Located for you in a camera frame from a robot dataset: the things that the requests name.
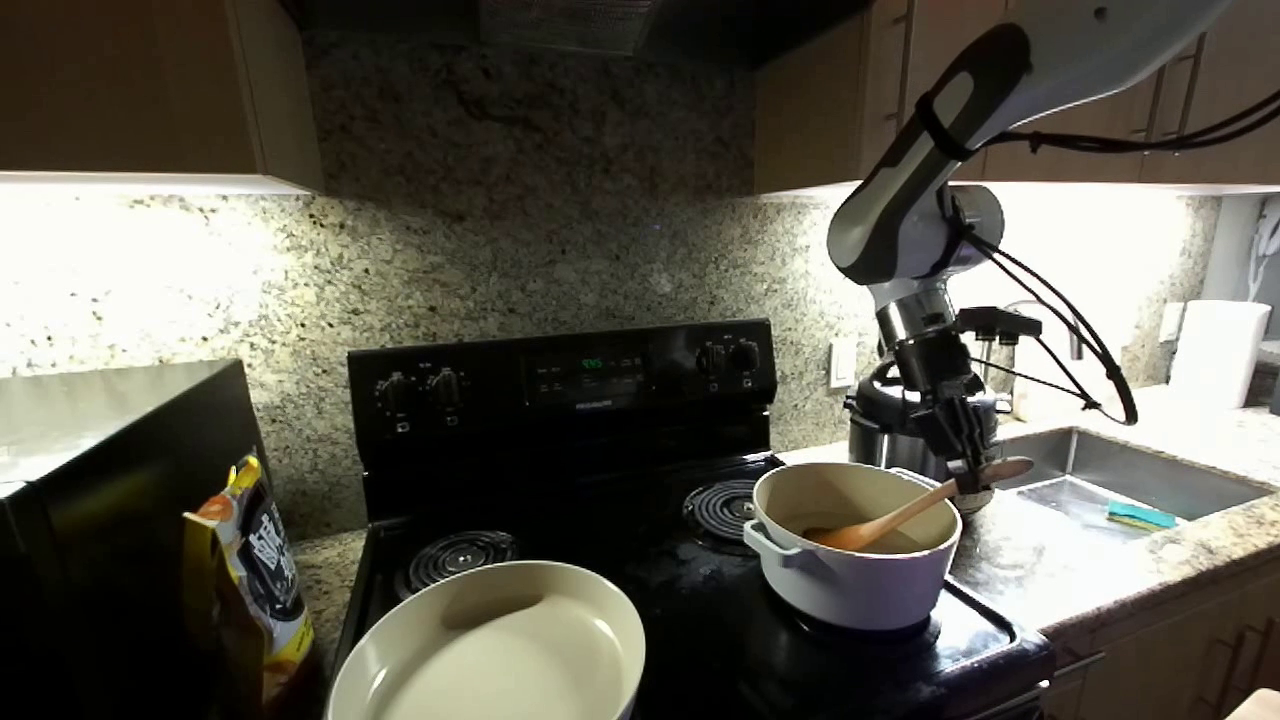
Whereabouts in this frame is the black electric stove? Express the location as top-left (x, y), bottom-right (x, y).
top-left (337, 317), bottom-right (1054, 720)

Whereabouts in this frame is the wooden spoon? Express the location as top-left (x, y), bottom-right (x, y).
top-left (810, 454), bottom-right (1039, 558)

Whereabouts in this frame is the white round shallow pan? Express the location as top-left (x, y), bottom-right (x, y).
top-left (324, 558), bottom-right (650, 720)

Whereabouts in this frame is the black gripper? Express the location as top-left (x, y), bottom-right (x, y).
top-left (886, 329), bottom-right (1008, 488)

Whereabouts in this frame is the white paper towel roll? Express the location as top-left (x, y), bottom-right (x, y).
top-left (1166, 298), bottom-right (1277, 411)

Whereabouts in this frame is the black microwave oven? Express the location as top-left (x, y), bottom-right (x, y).
top-left (0, 357), bottom-right (332, 720)

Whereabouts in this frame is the wooden wall cabinet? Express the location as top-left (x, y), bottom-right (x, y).
top-left (752, 0), bottom-right (1280, 198)
top-left (0, 0), bottom-right (326, 191)

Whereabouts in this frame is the steel kitchen sink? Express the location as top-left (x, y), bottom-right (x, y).
top-left (991, 424), bottom-right (1277, 527)

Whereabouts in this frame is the yellow black snack bag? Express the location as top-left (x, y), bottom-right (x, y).
top-left (180, 454), bottom-right (319, 712)

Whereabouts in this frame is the wooden base cabinet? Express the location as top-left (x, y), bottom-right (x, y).
top-left (1037, 535), bottom-right (1280, 720)

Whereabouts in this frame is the white wall outlet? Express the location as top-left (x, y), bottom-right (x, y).
top-left (825, 335), bottom-right (859, 393)

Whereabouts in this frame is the dark range hood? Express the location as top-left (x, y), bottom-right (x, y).
top-left (470, 0), bottom-right (672, 62)

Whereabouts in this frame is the white two-handled pot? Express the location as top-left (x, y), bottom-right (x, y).
top-left (740, 462), bottom-right (969, 633)

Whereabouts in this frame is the teal sponge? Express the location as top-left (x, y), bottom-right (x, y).
top-left (1098, 500), bottom-right (1186, 535)

